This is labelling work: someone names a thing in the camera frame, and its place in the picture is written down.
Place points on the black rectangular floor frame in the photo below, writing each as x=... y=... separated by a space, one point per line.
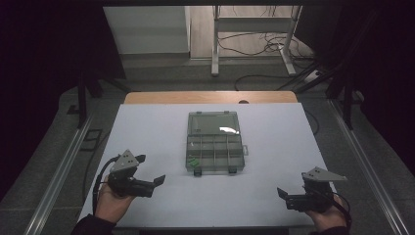
x=91 y=139

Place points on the white power strip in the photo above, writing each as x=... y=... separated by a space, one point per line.
x=312 y=75

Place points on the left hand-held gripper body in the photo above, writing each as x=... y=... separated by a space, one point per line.
x=130 y=186

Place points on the clear grey compartment box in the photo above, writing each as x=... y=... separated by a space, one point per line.
x=214 y=143

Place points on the person's right hand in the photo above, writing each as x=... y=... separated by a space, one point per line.
x=328 y=219

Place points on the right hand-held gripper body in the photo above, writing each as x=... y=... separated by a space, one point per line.
x=313 y=199

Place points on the dark metal stand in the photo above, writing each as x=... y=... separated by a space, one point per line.
x=82 y=98
x=347 y=101

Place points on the white metal desk frame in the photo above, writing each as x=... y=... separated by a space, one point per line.
x=215 y=49

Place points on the wooden table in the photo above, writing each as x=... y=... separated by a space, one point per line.
x=208 y=97

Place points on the white board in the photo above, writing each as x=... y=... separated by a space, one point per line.
x=156 y=130

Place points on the white cabinet panel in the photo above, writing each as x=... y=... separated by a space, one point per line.
x=147 y=29

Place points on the aluminium rail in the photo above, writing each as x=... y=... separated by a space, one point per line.
x=58 y=176
x=362 y=156

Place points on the person's left hand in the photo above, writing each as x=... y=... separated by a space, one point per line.
x=112 y=205

